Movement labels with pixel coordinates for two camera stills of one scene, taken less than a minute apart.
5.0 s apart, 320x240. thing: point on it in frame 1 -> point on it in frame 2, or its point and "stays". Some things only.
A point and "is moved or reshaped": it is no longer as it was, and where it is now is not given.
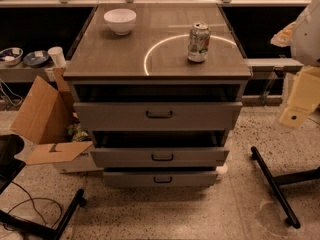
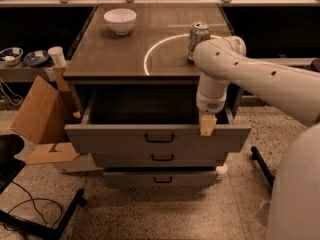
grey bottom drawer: x=161 y=178 stays
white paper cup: x=58 y=55 stays
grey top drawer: x=155 y=116 is moved or reshaped
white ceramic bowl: x=120 y=20 stays
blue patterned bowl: x=11 y=56 stays
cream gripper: x=308 y=40 -> x=210 y=106
